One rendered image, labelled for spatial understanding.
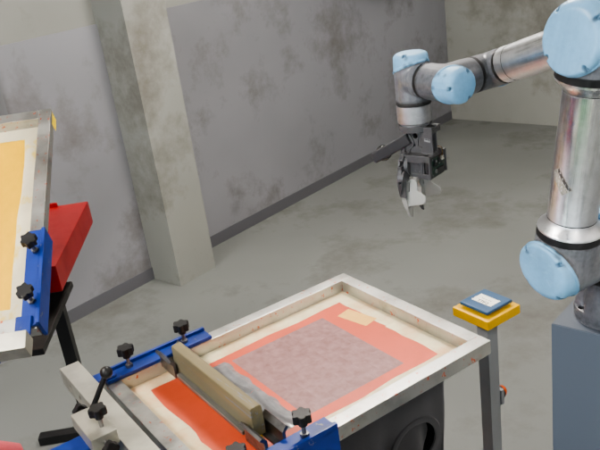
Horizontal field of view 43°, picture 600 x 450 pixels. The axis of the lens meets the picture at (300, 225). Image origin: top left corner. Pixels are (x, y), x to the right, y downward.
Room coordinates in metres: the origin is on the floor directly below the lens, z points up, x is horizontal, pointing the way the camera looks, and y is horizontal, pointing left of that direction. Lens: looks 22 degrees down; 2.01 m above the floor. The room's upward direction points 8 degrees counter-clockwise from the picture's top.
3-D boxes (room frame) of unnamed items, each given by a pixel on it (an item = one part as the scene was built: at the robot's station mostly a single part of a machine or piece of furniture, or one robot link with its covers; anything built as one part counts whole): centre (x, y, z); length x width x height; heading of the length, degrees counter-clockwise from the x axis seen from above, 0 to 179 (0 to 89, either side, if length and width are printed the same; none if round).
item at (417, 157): (1.61, -0.28, 1.50); 0.09 x 0.08 x 0.12; 47
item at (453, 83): (1.53, -0.34, 1.66); 0.11 x 0.11 x 0.08; 29
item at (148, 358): (1.76, 0.42, 0.97); 0.30 x 0.05 x 0.07; 122
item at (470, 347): (1.66, 0.07, 0.97); 0.79 x 0.58 x 0.04; 122
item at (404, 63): (1.61, -0.28, 1.66); 0.09 x 0.08 x 0.11; 29
